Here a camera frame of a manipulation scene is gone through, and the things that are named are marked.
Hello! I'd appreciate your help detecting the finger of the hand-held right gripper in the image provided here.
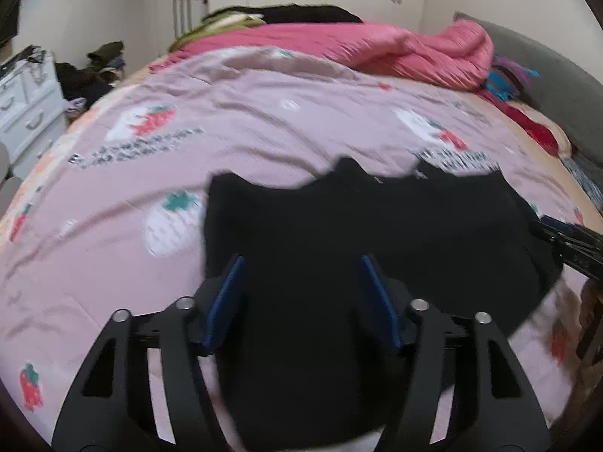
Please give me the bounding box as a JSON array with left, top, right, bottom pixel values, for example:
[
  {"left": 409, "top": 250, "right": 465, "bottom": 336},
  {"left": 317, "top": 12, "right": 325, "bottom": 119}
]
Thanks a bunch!
[{"left": 530, "top": 215, "right": 603, "bottom": 279}]

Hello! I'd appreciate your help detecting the blue patterned cloth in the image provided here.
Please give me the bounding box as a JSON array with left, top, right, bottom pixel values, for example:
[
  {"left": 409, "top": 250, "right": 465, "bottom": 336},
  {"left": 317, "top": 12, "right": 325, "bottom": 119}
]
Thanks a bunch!
[{"left": 563, "top": 155, "right": 603, "bottom": 201}]

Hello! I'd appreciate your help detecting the pink quilt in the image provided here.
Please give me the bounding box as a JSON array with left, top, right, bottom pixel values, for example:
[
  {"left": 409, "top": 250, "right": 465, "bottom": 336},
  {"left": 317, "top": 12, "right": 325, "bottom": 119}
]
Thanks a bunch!
[{"left": 151, "top": 20, "right": 495, "bottom": 92}]

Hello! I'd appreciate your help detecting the black clothes heap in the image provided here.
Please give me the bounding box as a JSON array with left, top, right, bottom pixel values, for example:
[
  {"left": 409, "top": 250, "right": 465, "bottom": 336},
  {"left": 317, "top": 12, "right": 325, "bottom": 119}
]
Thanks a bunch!
[{"left": 207, "top": 4, "right": 363, "bottom": 25}]

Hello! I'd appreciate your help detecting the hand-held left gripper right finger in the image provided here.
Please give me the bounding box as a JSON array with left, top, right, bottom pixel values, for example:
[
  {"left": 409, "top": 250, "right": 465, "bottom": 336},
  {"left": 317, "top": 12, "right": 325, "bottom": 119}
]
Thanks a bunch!
[{"left": 355, "top": 253, "right": 553, "bottom": 452}]

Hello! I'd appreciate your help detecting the grey chair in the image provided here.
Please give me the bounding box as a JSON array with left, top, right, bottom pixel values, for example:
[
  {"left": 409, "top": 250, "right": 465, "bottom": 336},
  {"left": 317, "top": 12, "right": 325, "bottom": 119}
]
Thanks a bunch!
[{"left": 0, "top": 144, "right": 22, "bottom": 217}]

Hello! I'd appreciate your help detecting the dark green garment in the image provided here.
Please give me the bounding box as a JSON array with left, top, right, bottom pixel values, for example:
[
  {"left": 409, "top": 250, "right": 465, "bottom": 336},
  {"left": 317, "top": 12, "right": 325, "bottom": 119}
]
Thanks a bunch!
[{"left": 87, "top": 41, "right": 126, "bottom": 65}]

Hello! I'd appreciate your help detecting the striped colourful cloth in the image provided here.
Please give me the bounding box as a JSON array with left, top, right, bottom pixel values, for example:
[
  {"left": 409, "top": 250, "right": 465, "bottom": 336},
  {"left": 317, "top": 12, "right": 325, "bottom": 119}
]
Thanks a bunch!
[{"left": 485, "top": 55, "right": 540, "bottom": 102}]

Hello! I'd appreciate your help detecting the person's right hand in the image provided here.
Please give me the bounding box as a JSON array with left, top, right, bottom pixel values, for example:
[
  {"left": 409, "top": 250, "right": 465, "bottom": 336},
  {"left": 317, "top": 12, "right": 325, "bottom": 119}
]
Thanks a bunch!
[{"left": 577, "top": 278, "right": 603, "bottom": 363}]

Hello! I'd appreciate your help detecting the green blanket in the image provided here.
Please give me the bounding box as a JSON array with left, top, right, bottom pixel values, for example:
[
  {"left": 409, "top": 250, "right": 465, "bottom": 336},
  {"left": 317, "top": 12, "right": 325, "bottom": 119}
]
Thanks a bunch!
[{"left": 170, "top": 12, "right": 267, "bottom": 51}]

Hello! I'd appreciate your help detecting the black shirt with orange cuffs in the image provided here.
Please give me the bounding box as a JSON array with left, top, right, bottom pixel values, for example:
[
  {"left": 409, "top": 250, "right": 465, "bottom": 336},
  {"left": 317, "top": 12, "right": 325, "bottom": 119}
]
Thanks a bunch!
[{"left": 202, "top": 157, "right": 563, "bottom": 452}]

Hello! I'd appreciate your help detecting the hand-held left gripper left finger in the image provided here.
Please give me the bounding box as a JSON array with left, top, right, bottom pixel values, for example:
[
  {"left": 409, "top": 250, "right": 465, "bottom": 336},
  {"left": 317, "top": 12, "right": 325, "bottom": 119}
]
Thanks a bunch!
[{"left": 51, "top": 253, "right": 248, "bottom": 452}]

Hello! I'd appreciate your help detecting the grey padded headboard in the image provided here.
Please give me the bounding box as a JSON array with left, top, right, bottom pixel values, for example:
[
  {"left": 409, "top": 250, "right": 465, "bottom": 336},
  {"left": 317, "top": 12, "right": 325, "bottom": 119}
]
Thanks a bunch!
[{"left": 452, "top": 12, "right": 603, "bottom": 170}]

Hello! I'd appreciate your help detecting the white drawer dresser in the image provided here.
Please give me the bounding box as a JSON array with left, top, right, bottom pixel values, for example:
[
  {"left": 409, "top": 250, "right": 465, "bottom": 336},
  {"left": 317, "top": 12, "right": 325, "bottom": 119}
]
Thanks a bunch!
[{"left": 0, "top": 47, "right": 69, "bottom": 166}]

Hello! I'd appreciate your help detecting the pink strawberry printed bedsheet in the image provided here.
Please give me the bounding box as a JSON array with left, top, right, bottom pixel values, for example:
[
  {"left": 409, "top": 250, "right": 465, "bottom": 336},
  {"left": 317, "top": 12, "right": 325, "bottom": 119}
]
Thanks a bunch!
[{"left": 0, "top": 46, "right": 599, "bottom": 443}]

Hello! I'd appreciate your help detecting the black clothes pile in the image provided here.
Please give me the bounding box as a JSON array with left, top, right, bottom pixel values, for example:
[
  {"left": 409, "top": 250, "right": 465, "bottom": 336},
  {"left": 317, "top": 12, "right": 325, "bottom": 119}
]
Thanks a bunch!
[{"left": 54, "top": 62, "right": 114, "bottom": 105}]

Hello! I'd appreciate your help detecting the tan blanket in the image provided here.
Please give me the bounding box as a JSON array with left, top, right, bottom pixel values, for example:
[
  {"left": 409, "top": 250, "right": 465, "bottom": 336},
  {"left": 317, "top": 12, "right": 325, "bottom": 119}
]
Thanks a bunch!
[{"left": 471, "top": 94, "right": 595, "bottom": 220}]

